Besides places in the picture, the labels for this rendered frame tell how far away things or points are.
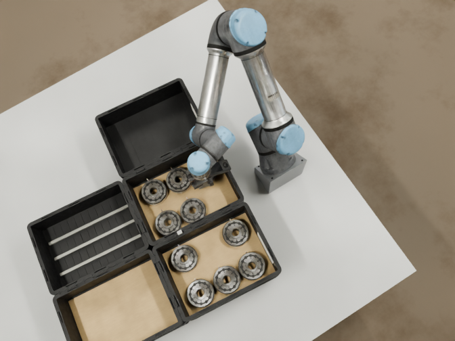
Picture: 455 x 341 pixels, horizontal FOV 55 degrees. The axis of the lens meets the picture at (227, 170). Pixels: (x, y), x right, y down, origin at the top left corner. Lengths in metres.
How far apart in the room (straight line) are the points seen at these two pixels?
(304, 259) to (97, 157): 1.02
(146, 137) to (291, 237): 0.75
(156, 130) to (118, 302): 0.72
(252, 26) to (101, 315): 1.19
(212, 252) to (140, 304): 0.34
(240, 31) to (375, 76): 1.72
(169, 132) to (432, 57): 1.93
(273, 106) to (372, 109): 1.45
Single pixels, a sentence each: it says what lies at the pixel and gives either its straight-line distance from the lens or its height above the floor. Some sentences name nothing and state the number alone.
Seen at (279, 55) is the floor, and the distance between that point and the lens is 3.02.
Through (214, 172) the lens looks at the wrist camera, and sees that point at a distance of 1.64.
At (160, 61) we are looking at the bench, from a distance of 2.23.
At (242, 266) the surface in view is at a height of 0.86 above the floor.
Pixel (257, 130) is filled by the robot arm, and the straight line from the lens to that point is 1.69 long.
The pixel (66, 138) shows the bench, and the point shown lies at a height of 0.70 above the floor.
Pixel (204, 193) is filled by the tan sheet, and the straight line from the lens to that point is 1.80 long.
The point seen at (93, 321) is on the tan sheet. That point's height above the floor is 0.83.
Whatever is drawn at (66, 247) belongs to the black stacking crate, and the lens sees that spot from 1.90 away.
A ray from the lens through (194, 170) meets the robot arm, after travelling 1.44.
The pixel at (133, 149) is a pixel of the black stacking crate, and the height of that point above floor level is 0.83.
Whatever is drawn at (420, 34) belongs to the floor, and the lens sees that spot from 3.29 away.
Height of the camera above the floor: 2.56
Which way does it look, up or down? 73 degrees down
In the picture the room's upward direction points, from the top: 10 degrees counter-clockwise
